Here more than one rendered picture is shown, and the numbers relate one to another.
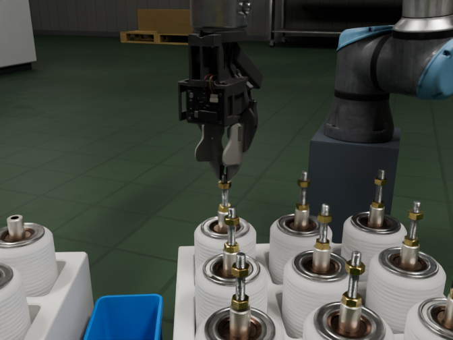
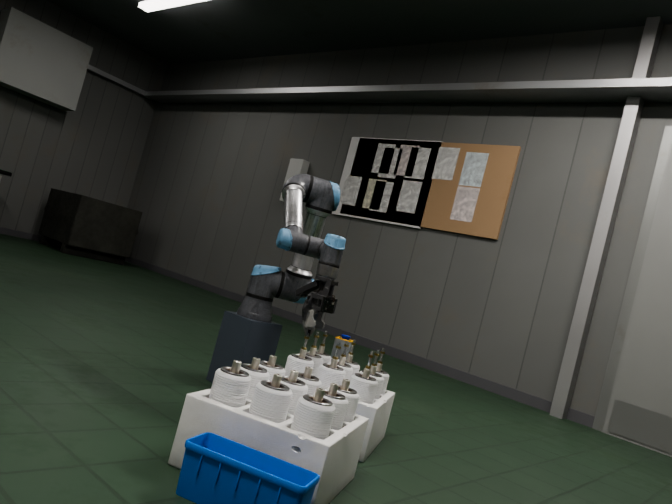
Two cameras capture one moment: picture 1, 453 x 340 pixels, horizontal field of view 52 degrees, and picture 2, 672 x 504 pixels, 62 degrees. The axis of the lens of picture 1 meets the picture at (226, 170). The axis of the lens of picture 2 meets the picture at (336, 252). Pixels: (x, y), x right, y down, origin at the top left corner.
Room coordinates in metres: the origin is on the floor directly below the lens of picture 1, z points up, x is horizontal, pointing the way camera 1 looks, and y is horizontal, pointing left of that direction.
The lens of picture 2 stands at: (-0.05, 1.88, 0.56)
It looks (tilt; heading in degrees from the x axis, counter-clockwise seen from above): 2 degrees up; 290
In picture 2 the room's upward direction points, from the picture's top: 15 degrees clockwise
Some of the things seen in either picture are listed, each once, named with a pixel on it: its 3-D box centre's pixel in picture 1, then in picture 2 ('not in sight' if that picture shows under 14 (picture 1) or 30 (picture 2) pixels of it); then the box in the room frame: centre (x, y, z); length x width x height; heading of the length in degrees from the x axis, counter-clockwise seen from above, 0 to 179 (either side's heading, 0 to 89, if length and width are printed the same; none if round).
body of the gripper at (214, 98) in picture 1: (217, 77); (322, 294); (0.62, 0.01, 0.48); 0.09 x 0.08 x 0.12; 154
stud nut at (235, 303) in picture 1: (240, 301); not in sight; (0.40, -0.01, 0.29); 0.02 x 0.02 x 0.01; 19
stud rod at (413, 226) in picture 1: (413, 228); not in sight; (0.54, -0.24, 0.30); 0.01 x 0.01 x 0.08
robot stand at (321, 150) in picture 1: (351, 195); (244, 352); (1.00, -0.29, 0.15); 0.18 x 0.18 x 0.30; 69
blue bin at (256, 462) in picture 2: not in sight; (245, 484); (0.44, 0.69, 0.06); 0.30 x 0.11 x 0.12; 2
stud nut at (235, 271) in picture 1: (240, 269); not in sight; (0.40, -0.01, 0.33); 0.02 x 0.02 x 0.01; 19
